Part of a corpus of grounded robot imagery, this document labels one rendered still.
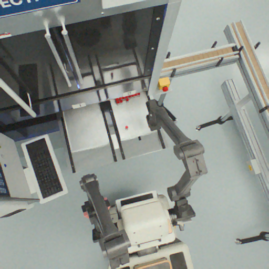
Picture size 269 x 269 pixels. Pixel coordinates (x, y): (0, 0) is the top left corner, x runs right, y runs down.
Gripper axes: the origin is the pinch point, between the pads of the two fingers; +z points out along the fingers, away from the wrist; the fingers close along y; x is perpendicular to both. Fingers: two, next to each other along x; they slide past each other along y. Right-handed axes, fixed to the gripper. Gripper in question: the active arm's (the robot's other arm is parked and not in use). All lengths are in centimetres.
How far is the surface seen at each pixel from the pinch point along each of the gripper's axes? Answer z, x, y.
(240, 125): 57, -84, -6
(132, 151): 19.8, 14.7, -8.8
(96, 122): 19.9, 33.4, 17.4
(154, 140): 20.0, -2.1, -5.4
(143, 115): 20.0, 0.4, 13.5
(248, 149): 60, -84, -27
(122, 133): 19.8, 17.8, 4.6
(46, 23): -75, 39, 28
